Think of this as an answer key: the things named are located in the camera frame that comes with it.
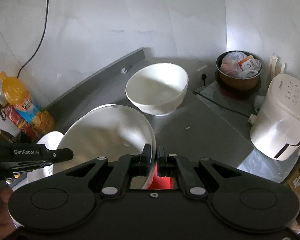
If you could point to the person's left hand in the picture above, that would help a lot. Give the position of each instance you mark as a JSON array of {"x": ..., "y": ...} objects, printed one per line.
[{"x": 6, "y": 223}]

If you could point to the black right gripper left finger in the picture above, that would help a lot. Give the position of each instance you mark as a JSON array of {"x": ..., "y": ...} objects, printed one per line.
[{"x": 127, "y": 167}]

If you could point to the brown pot with bags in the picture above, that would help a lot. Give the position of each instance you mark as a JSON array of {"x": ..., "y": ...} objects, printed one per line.
[{"x": 239, "y": 70}]

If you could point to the large white plate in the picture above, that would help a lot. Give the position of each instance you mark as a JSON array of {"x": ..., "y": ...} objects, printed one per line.
[{"x": 109, "y": 131}]

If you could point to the white air fryer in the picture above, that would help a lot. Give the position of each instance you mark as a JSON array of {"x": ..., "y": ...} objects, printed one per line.
[{"x": 276, "y": 129}]

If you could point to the red rimmed bowl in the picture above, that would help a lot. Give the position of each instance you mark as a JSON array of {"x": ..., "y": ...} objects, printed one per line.
[{"x": 160, "y": 183}]

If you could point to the white ceramic bowl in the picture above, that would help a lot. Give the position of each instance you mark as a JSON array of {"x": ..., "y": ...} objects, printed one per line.
[{"x": 158, "y": 89}]

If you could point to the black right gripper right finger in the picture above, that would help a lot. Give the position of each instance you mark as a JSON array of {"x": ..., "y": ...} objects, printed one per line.
[{"x": 180, "y": 168}]

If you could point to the orange juice bottle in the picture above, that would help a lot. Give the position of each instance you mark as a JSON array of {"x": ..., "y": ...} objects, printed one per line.
[{"x": 20, "y": 98}]

